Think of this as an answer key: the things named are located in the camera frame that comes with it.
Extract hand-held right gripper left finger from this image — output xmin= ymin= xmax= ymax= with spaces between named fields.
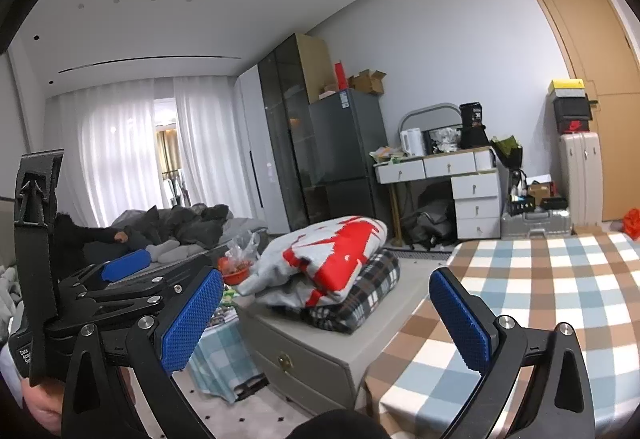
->
xmin=60 ymin=267 xmax=225 ymax=439

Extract dark green wrapped bundle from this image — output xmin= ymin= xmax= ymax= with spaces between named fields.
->
xmin=489 ymin=135 xmax=524 ymax=170

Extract white wardrobe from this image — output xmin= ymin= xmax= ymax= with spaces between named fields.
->
xmin=235 ymin=66 xmax=291 ymax=235

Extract open cardboard box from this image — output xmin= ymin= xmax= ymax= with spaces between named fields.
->
xmin=348 ymin=69 xmax=388 ymax=96

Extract grey nightstand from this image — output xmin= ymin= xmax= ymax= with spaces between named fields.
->
xmin=235 ymin=259 xmax=436 ymax=417

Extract brown blue checked blanket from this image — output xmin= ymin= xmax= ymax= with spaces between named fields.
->
xmin=362 ymin=231 xmax=640 ymax=439

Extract black carton box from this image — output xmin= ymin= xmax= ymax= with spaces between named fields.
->
xmin=459 ymin=102 xmax=483 ymax=130

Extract black fuzzy garment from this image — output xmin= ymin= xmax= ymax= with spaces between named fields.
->
xmin=52 ymin=211 xmax=131 ymax=280

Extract beige suitcase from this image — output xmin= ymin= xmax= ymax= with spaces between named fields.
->
xmin=559 ymin=133 xmax=604 ymax=227

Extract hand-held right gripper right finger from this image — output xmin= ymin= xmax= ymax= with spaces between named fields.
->
xmin=428 ymin=267 xmax=596 ymax=439

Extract grey sweatshirt with red print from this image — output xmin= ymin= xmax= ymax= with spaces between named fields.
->
xmin=235 ymin=215 xmax=390 ymax=309

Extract black duffel bag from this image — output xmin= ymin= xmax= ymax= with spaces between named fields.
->
xmin=400 ymin=199 xmax=457 ymax=250

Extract black shoe box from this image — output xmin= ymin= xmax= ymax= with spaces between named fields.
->
xmin=552 ymin=94 xmax=594 ymax=136

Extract silver suitcase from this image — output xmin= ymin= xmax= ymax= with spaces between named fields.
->
xmin=501 ymin=208 xmax=573 ymax=240

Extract dark grey fridge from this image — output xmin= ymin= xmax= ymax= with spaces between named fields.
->
xmin=307 ymin=88 xmax=391 ymax=225

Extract black white checked shirt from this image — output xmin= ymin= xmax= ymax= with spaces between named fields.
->
xmin=265 ymin=249 xmax=401 ymax=335

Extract yellow box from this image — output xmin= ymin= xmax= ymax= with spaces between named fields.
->
xmin=547 ymin=79 xmax=587 ymax=98

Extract wooden door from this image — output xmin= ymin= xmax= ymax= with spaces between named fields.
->
xmin=524 ymin=0 xmax=640 ymax=222

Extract person's left hand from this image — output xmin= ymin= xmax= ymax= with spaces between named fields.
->
xmin=21 ymin=379 xmax=65 ymax=436

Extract arched mirror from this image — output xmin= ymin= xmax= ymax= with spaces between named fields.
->
xmin=397 ymin=103 xmax=463 ymax=154

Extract white sheer curtain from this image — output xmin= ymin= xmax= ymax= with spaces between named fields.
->
xmin=172 ymin=75 xmax=253 ymax=220
xmin=47 ymin=79 xmax=168 ymax=227

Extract white desk with drawers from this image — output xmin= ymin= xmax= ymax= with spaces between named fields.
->
xmin=374 ymin=146 xmax=502 ymax=241

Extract grey sofa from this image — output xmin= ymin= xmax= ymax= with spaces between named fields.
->
xmin=82 ymin=204 xmax=268 ymax=280

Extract clear plastic bag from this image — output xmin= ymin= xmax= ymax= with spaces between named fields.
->
xmin=217 ymin=229 xmax=268 ymax=287

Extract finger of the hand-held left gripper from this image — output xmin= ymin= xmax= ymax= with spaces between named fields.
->
xmin=45 ymin=264 xmax=213 ymax=345
xmin=60 ymin=246 xmax=153 ymax=292

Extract light blue checked tablecloth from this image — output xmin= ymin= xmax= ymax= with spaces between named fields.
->
xmin=187 ymin=316 xmax=266 ymax=402

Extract dark clothes pile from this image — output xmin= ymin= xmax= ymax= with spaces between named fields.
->
xmin=112 ymin=204 xmax=236 ymax=250

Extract red bowl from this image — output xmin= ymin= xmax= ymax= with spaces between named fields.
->
xmin=220 ymin=264 xmax=253 ymax=286

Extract white kettle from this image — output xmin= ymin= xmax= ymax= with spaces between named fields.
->
xmin=400 ymin=128 xmax=427 ymax=158

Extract person's black clothing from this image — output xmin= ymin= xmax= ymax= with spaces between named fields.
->
xmin=287 ymin=408 xmax=396 ymax=439

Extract red plastic bag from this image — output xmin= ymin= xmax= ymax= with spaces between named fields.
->
xmin=621 ymin=208 xmax=640 ymax=241

